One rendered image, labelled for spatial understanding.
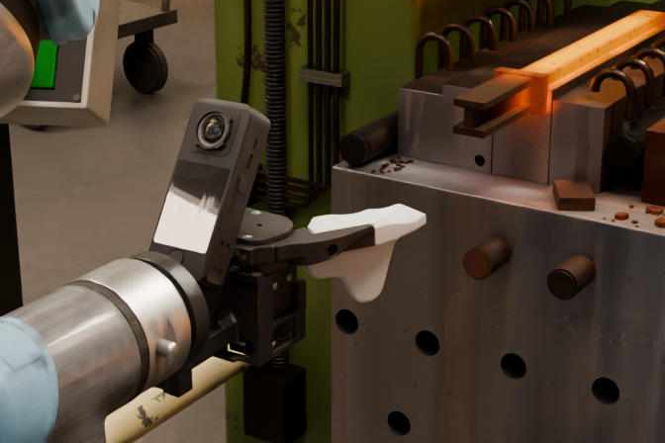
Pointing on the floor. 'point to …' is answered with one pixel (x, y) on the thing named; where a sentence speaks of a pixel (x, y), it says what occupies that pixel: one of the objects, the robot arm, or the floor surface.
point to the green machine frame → (362, 86)
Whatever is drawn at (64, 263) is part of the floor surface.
